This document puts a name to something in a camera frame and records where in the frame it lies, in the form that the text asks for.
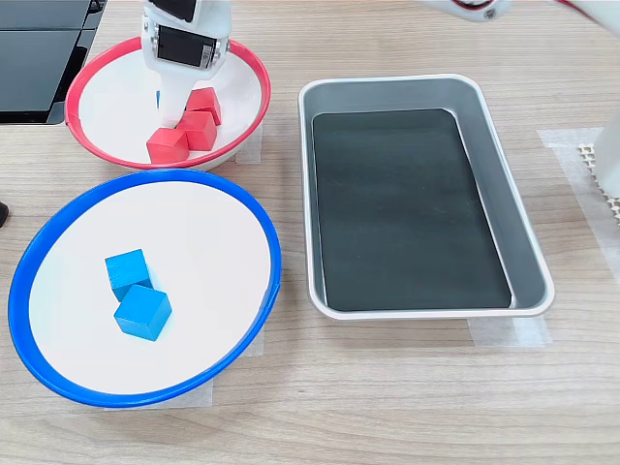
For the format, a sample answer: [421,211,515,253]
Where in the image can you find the translucent tape patch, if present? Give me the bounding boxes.
[467,317,553,348]
[235,123,264,165]
[104,333,265,411]

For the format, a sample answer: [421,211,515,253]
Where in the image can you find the pale perforated plate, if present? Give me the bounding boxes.
[575,143,620,227]

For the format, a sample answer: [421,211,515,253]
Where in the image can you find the blue-rimmed white plate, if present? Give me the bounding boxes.
[8,169,283,410]

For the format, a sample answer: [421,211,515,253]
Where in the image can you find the blue cube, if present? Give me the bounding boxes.
[113,284,173,343]
[105,248,154,302]

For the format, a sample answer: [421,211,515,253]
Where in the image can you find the red-rimmed white plate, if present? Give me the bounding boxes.
[65,36,271,171]

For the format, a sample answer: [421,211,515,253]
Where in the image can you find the black mat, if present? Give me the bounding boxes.
[312,108,513,312]

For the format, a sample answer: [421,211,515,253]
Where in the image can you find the steel tray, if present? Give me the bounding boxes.
[297,73,556,322]

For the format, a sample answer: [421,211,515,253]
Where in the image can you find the red cube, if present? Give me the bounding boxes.
[174,109,218,152]
[146,127,190,166]
[185,86,223,126]

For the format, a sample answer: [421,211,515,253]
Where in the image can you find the black glossy device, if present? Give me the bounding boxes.
[0,0,107,126]

